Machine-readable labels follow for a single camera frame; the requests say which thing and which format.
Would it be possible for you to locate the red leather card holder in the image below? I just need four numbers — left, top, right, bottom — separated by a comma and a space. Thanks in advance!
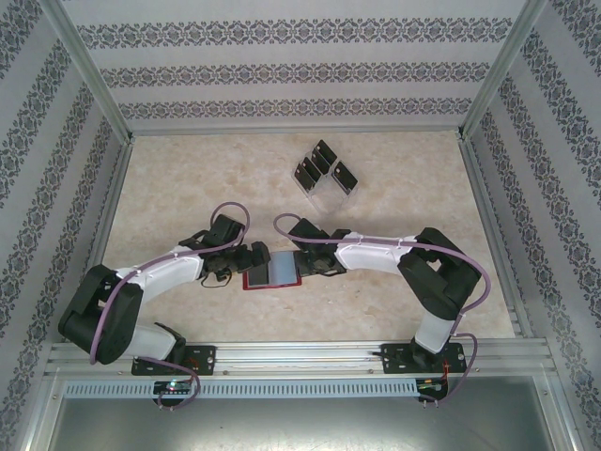
241, 250, 303, 292

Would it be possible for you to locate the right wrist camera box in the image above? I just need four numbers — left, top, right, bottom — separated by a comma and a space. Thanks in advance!
286, 217, 331, 241

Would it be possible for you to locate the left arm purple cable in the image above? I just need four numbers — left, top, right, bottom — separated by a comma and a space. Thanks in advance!
88, 201, 253, 413

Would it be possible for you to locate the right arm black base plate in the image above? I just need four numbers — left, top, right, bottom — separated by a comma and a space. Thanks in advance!
380, 341, 467, 376

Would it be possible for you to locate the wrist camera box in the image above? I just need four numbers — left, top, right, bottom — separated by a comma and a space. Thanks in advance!
286, 217, 331, 241
208, 212, 246, 241

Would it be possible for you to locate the aluminium frame post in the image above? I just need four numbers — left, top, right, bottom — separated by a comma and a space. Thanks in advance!
39, 0, 136, 145
454, 0, 551, 142

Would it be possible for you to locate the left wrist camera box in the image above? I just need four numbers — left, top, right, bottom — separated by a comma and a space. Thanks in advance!
208, 212, 246, 241

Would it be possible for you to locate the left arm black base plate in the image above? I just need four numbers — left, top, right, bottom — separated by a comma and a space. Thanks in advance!
131, 345, 218, 377

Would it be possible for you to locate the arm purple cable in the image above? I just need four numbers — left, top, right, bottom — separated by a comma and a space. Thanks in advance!
88, 201, 253, 413
274, 213, 493, 409

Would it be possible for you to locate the steel sheet panel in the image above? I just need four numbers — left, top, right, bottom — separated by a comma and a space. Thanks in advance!
46, 375, 577, 451

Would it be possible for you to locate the aluminium side rail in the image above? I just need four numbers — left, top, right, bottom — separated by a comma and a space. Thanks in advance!
457, 135, 536, 339
63, 138, 137, 344

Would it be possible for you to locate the clear acrylic card stand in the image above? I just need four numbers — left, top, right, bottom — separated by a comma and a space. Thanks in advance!
290, 138, 362, 223

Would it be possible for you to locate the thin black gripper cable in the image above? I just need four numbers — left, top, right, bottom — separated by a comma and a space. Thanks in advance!
200, 271, 233, 289

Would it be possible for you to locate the aluminium mounting rail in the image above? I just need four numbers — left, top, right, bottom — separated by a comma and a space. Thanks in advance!
46, 341, 555, 377

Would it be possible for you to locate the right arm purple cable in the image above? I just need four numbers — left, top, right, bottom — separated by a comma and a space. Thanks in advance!
274, 213, 493, 409

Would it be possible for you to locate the grey slotted cable duct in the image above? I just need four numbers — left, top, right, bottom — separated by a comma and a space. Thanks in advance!
63, 378, 419, 399

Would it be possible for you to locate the aluminium cross rail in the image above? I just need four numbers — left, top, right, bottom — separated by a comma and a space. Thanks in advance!
129, 125, 464, 136

